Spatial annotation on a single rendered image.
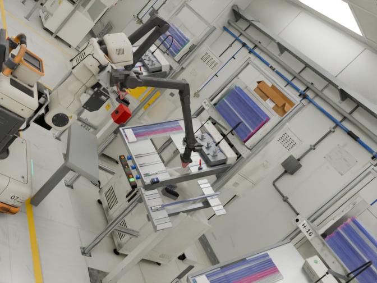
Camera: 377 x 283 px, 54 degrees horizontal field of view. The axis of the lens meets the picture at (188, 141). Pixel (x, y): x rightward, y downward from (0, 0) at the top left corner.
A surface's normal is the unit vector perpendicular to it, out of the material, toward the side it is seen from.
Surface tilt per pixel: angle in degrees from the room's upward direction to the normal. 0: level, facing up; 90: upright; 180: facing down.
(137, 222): 90
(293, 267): 44
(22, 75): 92
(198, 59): 90
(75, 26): 90
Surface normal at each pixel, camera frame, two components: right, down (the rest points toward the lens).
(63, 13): 0.40, 0.60
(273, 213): -0.61, -0.41
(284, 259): 0.07, -0.77
